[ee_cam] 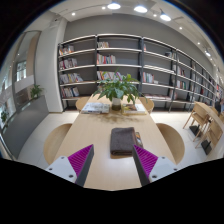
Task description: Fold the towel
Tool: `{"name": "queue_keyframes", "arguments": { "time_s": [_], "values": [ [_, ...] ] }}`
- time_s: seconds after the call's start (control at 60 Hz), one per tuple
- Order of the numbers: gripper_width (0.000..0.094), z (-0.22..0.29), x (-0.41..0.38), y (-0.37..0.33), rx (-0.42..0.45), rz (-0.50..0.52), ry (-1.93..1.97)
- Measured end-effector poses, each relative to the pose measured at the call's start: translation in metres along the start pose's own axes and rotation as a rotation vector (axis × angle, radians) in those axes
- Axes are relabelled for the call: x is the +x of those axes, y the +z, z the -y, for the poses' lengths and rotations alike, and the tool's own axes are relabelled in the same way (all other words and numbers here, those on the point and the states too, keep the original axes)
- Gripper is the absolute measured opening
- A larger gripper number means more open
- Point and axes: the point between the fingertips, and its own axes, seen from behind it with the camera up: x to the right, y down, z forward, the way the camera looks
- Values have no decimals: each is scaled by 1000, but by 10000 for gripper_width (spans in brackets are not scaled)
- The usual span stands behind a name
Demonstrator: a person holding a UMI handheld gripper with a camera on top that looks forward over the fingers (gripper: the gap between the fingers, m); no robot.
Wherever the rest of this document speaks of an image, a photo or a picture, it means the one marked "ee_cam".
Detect green potted plant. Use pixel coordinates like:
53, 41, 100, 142
94, 71, 141, 112

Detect yellow-green book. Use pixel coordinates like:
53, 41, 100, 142
121, 103, 148, 116

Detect zigzag striped brown towel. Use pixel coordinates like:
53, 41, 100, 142
109, 126, 144, 158

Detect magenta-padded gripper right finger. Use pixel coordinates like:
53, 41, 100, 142
131, 144, 181, 187

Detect small background potted plant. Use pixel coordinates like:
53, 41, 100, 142
29, 84, 45, 100

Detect ceiling lights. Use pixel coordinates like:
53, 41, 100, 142
69, 1, 214, 58

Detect white and blue book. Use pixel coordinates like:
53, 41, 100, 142
80, 102, 111, 115

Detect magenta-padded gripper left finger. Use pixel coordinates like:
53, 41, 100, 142
45, 143, 95, 188

